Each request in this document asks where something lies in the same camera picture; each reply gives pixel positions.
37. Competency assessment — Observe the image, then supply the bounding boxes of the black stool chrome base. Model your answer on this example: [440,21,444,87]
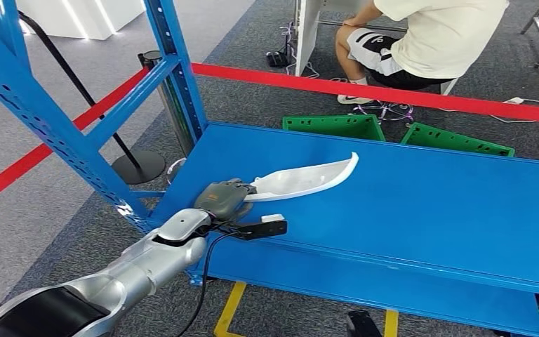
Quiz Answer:
[352,70,459,123]

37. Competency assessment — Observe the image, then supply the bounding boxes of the white curved plastic shell part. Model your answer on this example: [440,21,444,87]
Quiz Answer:
[244,151,360,203]

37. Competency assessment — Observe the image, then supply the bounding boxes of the blue metal shelf board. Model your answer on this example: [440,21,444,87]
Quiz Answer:
[150,121,539,298]
[187,239,539,336]

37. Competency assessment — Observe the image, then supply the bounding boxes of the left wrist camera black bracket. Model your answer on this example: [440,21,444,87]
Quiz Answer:
[213,213,289,242]

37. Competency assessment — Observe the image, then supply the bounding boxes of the thin black post round base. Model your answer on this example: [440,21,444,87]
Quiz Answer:
[18,11,167,185]

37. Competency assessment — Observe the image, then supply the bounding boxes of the blue metal shelf rack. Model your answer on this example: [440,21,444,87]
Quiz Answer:
[0,0,539,337]

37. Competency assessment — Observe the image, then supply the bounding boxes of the black floor device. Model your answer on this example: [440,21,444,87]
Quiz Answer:
[265,50,291,68]

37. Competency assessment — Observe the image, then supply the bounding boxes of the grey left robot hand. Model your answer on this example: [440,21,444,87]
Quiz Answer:
[193,178,258,222]

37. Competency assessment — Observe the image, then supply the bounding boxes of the red barrier belt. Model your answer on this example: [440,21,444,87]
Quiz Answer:
[0,67,152,214]
[191,62,539,126]

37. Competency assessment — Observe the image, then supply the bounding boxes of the white desk panel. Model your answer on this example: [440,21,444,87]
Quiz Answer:
[293,0,368,78]

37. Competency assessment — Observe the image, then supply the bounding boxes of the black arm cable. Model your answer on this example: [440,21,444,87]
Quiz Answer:
[174,230,233,337]

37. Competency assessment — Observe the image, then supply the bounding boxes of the seated person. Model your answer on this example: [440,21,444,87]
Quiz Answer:
[334,0,510,105]

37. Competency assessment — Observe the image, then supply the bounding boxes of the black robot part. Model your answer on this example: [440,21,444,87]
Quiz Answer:
[346,310,383,337]

